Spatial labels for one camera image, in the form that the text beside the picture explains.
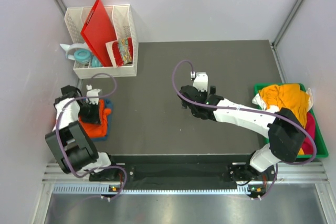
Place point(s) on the red plastic board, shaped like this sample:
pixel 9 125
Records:
pixel 98 30

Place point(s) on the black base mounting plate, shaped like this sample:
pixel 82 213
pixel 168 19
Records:
pixel 208 171

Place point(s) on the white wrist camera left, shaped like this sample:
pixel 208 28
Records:
pixel 92 94

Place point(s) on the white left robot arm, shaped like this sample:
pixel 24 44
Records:
pixel 77 127

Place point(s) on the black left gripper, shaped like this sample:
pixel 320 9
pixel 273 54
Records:
pixel 94 119

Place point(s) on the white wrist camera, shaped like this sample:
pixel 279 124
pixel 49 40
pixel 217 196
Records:
pixel 200 81
pixel 92 94

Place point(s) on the grey slotted cable duct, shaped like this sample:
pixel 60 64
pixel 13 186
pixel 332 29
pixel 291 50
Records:
pixel 107 189

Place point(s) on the yellow t shirt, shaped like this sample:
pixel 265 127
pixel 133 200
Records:
pixel 289 96

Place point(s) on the red patterned booklet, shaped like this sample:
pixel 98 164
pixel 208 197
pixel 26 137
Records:
pixel 120 52

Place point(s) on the white perforated organizer basket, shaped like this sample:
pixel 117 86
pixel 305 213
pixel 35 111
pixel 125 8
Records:
pixel 122 19

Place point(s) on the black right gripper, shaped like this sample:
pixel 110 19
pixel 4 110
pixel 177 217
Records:
pixel 212 92

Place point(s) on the orange t shirt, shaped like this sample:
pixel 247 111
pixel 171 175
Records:
pixel 89 128

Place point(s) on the folded blue t shirt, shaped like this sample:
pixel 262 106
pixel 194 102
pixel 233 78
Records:
pixel 102 132

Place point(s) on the magenta t shirt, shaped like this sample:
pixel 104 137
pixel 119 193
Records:
pixel 307 147

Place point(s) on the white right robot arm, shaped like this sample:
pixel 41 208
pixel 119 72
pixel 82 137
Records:
pixel 283 131

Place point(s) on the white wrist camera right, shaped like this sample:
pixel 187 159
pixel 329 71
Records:
pixel 200 81

